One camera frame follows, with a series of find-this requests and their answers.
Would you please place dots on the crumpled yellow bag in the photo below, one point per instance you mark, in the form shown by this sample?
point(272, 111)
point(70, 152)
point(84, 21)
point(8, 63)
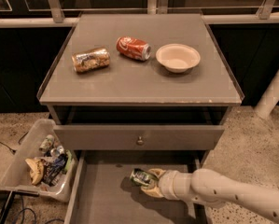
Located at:
point(36, 170)

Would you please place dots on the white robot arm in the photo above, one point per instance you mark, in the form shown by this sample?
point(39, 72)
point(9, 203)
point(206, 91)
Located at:
point(243, 169)

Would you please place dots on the grey top drawer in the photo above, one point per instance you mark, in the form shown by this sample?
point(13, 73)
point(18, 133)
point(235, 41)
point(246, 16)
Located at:
point(124, 137)

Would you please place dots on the red cola can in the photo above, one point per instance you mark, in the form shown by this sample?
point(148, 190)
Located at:
point(133, 48)

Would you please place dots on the grey drawer cabinet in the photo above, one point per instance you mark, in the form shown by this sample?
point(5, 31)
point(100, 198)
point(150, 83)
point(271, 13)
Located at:
point(129, 92)

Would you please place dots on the grey open middle drawer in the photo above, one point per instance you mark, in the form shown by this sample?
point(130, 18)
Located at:
point(104, 194)

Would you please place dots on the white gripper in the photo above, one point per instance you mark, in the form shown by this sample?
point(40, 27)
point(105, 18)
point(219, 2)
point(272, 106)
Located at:
point(166, 183)

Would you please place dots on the clear plastic bin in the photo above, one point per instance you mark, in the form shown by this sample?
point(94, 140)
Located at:
point(17, 177)

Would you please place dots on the gold brown can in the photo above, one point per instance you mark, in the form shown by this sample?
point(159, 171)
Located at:
point(91, 59)

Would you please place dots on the green soda can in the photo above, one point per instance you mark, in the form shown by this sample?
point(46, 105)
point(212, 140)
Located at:
point(143, 178)

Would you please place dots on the can in bin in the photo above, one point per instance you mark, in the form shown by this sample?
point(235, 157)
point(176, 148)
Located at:
point(47, 144)

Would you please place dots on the round drawer knob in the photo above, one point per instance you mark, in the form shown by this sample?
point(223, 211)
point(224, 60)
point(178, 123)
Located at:
point(140, 141)

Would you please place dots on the white paper bowl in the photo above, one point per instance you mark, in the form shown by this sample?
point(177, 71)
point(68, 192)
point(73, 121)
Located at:
point(178, 58)

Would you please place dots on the metal window railing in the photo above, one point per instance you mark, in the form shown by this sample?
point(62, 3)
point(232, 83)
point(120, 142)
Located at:
point(59, 13)

